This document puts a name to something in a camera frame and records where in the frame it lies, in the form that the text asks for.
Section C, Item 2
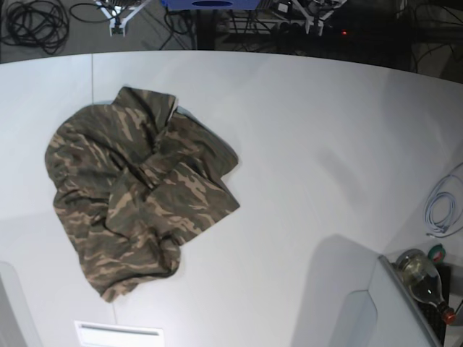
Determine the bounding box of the black coiled cable bundle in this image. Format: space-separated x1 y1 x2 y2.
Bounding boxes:
0 0 70 56

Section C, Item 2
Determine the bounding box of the camouflage t-shirt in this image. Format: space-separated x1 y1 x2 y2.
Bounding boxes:
45 87 239 303

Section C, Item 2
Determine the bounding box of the green tape roll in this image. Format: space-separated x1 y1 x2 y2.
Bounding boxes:
428 244 446 264

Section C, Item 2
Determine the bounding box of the light blue coiled cable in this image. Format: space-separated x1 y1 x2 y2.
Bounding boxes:
423 164 463 238

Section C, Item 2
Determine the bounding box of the white label plate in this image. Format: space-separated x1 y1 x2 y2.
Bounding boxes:
75 321 166 347

